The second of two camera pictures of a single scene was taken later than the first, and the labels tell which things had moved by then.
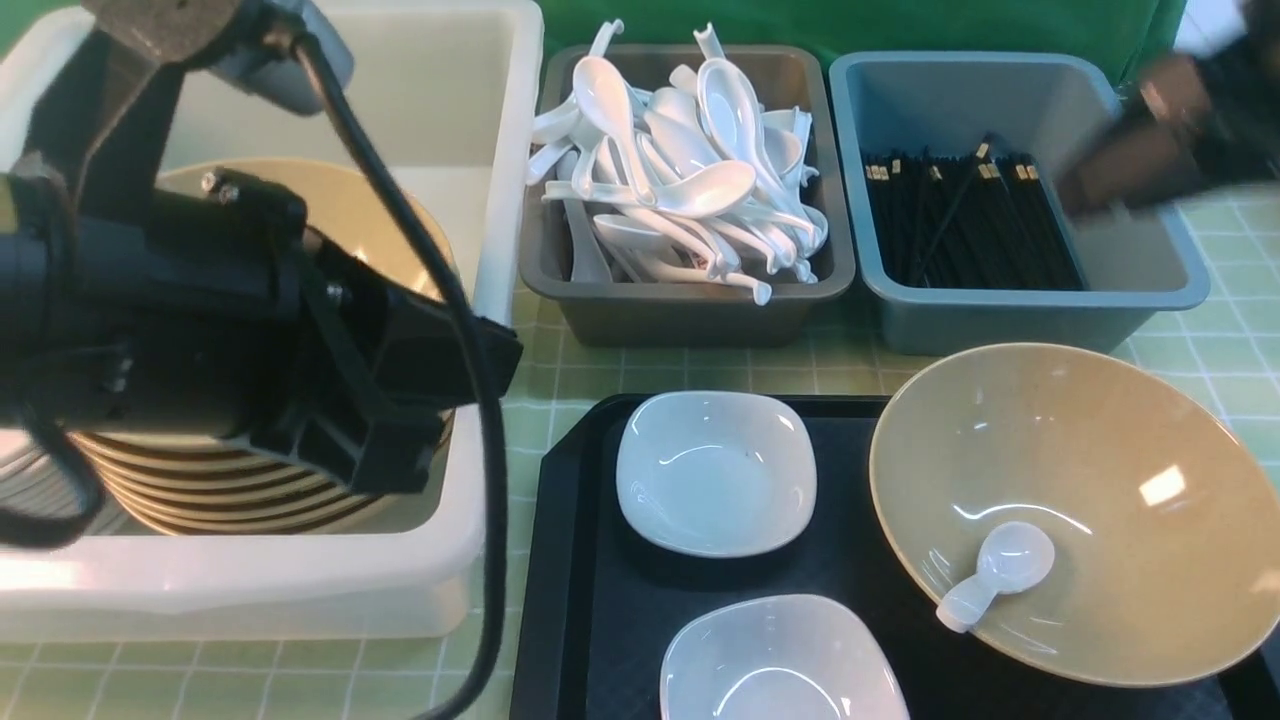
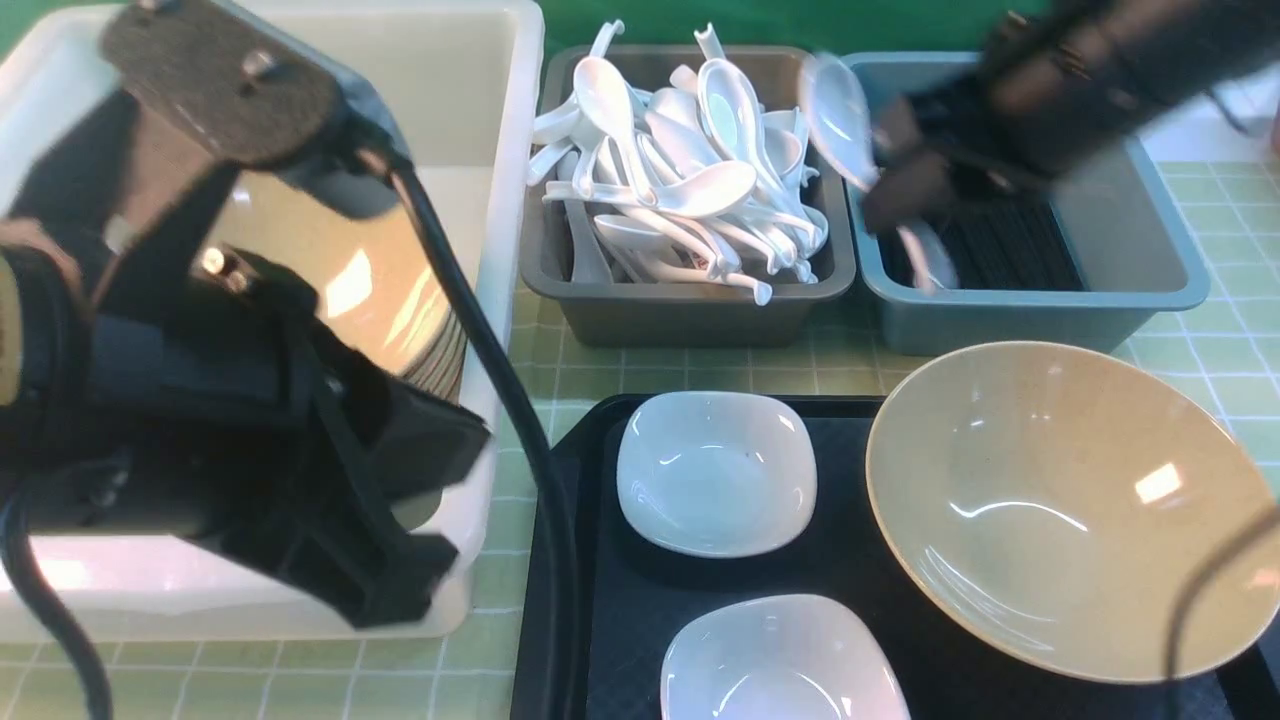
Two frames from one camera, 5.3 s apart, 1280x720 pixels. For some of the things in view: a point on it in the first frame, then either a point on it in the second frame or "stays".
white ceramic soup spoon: x=1012 y=559 to x=841 y=117
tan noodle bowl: x=1164 y=525 stays
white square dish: x=787 y=656 stays
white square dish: x=715 y=474 stays
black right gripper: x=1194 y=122 to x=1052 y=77
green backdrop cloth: x=1130 y=32 stays
